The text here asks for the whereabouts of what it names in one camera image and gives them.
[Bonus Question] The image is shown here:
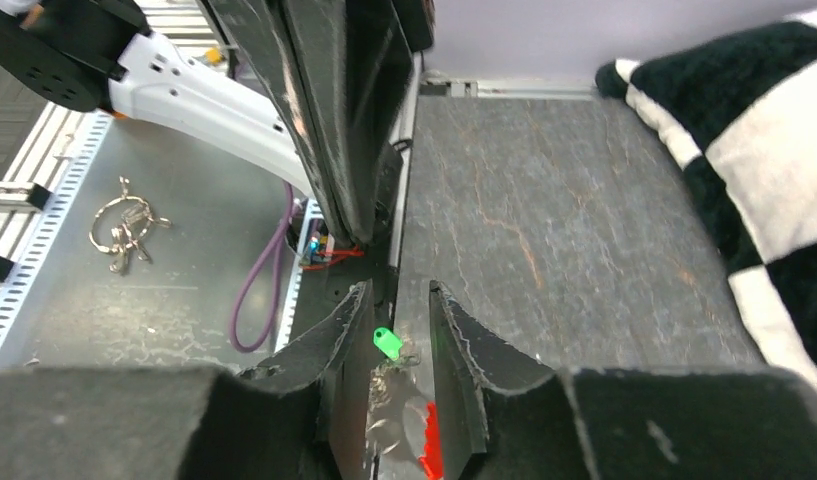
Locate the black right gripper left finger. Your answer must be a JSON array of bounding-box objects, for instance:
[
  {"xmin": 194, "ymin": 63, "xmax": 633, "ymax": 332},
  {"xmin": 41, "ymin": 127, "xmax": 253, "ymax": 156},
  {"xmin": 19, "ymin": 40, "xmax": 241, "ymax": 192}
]
[{"xmin": 0, "ymin": 281, "xmax": 375, "ymax": 479}]

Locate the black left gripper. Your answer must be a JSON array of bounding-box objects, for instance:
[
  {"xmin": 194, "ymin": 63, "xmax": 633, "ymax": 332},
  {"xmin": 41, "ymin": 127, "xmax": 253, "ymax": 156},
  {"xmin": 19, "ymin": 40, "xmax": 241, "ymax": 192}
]
[{"xmin": 204, "ymin": 0, "xmax": 435, "ymax": 244}]

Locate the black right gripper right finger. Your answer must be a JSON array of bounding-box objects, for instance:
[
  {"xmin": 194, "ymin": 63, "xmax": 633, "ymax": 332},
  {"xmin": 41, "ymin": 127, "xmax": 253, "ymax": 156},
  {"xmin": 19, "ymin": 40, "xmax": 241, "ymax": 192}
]
[{"xmin": 429, "ymin": 281, "xmax": 817, "ymax": 479}]

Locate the green key tag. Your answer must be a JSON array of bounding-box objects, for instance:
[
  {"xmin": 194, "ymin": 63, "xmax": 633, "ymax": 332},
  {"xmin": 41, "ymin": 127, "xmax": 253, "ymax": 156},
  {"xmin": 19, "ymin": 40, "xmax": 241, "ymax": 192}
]
[{"xmin": 373, "ymin": 327, "xmax": 403, "ymax": 361}]

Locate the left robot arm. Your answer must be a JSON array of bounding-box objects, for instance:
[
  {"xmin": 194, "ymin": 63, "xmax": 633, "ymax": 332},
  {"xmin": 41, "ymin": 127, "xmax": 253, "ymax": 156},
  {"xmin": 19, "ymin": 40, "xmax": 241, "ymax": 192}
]
[{"xmin": 0, "ymin": 1, "xmax": 433, "ymax": 246}]

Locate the bunch of loose keyrings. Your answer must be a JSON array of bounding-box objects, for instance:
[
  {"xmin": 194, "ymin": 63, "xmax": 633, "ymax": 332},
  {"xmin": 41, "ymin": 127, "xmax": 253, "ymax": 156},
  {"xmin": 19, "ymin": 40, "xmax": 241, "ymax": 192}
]
[{"xmin": 88, "ymin": 176, "xmax": 173, "ymax": 275}]

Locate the black white checkered pillow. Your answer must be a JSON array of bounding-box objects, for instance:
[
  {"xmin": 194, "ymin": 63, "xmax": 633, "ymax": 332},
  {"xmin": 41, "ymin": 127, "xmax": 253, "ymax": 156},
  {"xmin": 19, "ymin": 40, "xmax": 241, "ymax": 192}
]
[{"xmin": 595, "ymin": 8, "xmax": 817, "ymax": 390}]

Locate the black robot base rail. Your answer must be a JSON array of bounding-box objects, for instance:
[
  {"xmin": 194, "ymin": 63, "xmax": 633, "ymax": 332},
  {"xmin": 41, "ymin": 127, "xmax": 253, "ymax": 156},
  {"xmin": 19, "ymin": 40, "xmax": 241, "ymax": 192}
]
[{"xmin": 276, "ymin": 148, "xmax": 404, "ymax": 349}]

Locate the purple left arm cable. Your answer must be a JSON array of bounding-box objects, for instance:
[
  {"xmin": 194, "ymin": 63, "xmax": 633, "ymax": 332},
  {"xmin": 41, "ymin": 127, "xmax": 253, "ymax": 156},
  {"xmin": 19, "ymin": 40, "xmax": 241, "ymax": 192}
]
[{"xmin": 229, "ymin": 182, "xmax": 297, "ymax": 354}]

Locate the grey slotted cable duct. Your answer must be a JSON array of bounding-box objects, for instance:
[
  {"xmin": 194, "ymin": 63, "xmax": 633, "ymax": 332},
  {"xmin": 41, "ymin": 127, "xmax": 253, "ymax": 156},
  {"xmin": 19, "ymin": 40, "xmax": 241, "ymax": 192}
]
[{"xmin": 0, "ymin": 105, "xmax": 112, "ymax": 352}]

